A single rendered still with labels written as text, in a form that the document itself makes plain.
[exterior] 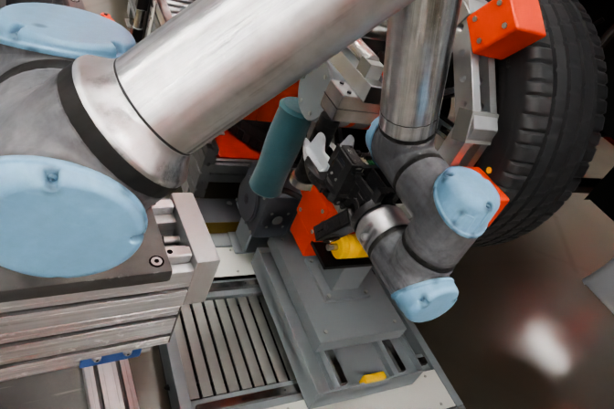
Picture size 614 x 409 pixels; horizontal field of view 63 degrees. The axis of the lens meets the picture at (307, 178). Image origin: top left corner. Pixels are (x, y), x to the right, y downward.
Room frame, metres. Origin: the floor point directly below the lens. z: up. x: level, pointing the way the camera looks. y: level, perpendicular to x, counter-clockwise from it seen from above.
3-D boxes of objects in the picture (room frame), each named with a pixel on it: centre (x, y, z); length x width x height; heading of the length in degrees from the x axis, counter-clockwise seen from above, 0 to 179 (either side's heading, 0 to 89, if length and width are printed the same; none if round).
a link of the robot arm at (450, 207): (0.53, -0.17, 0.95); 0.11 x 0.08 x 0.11; 34
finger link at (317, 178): (0.67, -0.02, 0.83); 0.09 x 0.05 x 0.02; 47
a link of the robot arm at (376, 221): (0.57, -0.13, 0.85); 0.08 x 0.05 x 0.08; 128
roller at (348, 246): (0.99, -0.23, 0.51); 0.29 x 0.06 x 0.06; 128
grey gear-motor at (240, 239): (1.31, -0.03, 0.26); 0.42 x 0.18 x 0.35; 128
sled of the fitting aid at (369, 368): (1.09, -0.24, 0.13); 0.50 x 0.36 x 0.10; 38
